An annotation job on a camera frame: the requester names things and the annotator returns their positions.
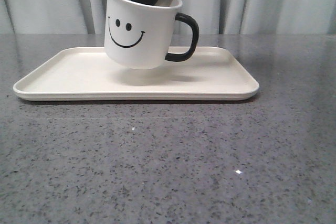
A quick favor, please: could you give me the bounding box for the pale grey pleated curtain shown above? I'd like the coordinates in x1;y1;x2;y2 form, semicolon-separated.
1;0;335;35

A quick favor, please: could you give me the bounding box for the cream rectangular plastic tray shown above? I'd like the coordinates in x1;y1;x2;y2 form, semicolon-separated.
13;47;259;101

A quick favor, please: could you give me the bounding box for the white smiley mug black handle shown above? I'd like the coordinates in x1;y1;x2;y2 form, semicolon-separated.
104;0;199;69

